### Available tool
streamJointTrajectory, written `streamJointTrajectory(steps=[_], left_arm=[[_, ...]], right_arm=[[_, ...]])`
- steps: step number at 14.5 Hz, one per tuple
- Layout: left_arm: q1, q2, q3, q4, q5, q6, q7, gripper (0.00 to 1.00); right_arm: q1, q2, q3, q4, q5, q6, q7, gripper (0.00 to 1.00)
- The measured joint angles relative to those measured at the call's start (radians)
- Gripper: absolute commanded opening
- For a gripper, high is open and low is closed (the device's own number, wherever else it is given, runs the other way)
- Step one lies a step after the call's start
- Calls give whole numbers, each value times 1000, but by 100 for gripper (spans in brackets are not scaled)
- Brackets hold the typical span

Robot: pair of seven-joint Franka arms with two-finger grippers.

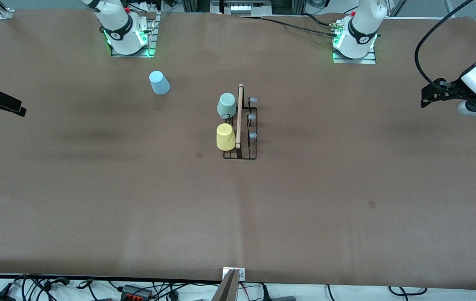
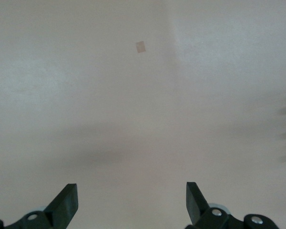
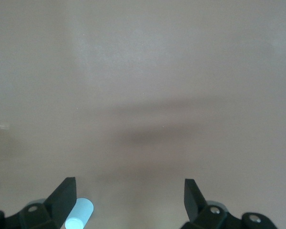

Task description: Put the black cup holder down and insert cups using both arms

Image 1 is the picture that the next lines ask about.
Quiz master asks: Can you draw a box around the aluminium left arm base plate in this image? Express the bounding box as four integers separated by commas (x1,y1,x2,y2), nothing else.
333,46,377,65

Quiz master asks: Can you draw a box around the white power strip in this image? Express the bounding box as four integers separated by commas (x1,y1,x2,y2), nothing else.
136,0,167,13

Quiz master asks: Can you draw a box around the brown table cover sheet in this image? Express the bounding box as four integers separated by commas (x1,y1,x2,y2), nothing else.
0,9,476,291

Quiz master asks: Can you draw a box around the pale green plastic cup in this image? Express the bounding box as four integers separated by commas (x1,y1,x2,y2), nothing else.
217,92,237,118

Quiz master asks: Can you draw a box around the light blue plastic cup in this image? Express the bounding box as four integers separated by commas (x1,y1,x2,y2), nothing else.
149,71,171,95

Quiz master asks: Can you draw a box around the black looped floor cable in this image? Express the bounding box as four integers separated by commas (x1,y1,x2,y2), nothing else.
389,286,427,296

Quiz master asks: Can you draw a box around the black table cable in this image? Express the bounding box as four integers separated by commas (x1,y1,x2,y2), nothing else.
238,15,341,39

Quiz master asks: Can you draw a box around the yellow plastic cup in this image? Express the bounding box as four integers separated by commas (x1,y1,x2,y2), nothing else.
216,123,237,151

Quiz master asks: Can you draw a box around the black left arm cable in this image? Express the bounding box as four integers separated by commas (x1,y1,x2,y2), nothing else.
414,0,475,90

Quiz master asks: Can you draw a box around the black orange connector block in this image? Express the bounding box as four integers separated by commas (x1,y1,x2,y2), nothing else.
121,285,154,300

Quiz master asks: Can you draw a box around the aluminium camera stand profile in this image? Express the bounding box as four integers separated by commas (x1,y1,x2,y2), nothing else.
211,268,246,301

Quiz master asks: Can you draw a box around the grey terminal device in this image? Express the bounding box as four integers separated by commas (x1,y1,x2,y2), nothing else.
210,0,273,16

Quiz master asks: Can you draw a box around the black wire cup holder rack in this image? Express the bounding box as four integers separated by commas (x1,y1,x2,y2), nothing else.
220,84,258,160

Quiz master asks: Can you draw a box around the aluminium right arm base plate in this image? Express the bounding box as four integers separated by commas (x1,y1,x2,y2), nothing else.
110,12,158,58

